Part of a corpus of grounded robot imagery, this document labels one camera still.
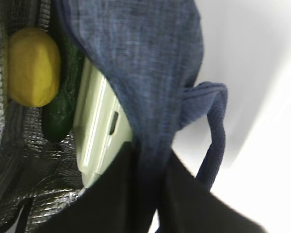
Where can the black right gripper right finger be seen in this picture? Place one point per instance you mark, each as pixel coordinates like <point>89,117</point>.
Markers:
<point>186,206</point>

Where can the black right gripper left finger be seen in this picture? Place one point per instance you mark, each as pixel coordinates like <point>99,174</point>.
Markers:
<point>115,203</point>

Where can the glass container green lid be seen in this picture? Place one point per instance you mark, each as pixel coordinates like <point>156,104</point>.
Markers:
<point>100,125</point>

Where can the green cucumber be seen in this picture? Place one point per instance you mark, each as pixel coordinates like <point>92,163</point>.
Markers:
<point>58,115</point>

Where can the dark navy lunch bag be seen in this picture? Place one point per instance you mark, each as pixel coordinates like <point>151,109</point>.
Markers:
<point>150,52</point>

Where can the yellow lemon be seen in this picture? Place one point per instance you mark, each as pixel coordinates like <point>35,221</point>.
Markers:
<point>34,67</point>

